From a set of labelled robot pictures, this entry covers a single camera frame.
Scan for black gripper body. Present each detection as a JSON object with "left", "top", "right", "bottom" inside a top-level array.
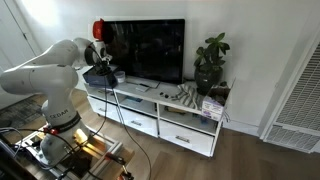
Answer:
[{"left": 94, "top": 58, "right": 112, "bottom": 72}]

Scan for grey box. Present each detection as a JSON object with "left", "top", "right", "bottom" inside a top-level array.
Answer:
[{"left": 82, "top": 63, "right": 123, "bottom": 90}]

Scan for white purple cardboard box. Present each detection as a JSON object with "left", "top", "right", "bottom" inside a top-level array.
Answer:
[{"left": 201, "top": 77, "right": 235, "bottom": 122}]

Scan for translucent plastic cup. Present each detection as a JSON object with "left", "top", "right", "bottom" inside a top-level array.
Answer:
[{"left": 113, "top": 70, "right": 127, "bottom": 85}]

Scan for red hat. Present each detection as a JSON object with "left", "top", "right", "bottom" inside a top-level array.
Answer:
[{"left": 92, "top": 18, "right": 106, "bottom": 42}]

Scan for blue shelf item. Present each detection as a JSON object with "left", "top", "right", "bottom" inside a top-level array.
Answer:
[{"left": 124, "top": 96, "right": 143, "bottom": 104}]

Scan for black flat screen TV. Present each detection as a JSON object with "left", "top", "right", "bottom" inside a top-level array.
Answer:
[{"left": 101, "top": 18, "right": 186, "bottom": 86}]

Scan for white TV stand cabinet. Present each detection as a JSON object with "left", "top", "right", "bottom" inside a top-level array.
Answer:
[{"left": 83, "top": 77, "right": 226, "bottom": 158}]

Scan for black sunglasses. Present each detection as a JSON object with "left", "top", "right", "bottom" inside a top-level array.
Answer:
[{"left": 158, "top": 91, "right": 180, "bottom": 101}]

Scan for yellow shelf item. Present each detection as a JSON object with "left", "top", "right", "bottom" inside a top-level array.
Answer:
[{"left": 166, "top": 106, "right": 188, "bottom": 115}]

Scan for grey white striped cloth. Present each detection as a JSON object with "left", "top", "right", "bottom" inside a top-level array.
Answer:
[{"left": 172, "top": 82, "right": 205, "bottom": 111}]

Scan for grey rug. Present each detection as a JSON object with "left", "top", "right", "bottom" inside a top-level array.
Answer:
[{"left": 0, "top": 97, "right": 45, "bottom": 129}]

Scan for white door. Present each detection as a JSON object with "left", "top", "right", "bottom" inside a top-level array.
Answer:
[{"left": 0, "top": 0, "right": 44, "bottom": 111}]

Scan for dark plant pot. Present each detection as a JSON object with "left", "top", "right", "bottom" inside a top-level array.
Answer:
[{"left": 193, "top": 67, "right": 224, "bottom": 96}]

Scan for green leafy plant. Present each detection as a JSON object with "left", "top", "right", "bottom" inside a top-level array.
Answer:
[{"left": 193, "top": 31, "right": 231, "bottom": 74}]

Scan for white drawer with handle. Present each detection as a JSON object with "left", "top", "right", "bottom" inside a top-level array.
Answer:
[
  {"left": 117, "top": 106, "right": 159, "bottom": 138},
  {"left": 158, "top": 119, "right": 215, "bottom": 156},
  {"left": 87, "top": 96, "right": 121, "bottom": 123}
]

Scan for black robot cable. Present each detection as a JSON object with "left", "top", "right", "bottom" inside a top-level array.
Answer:
[{"left": 85, "top": 45, "right": 153, "bottom": 180}]

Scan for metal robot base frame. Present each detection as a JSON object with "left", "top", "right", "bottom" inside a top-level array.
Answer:
[{"left": 0, "top": 126, "right": 136, "bottom": 180}]

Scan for white wall vent grille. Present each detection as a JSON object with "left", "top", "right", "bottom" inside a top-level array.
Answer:
[{"left": 262, "top": 39, "right": 320, "bottom": 155}]

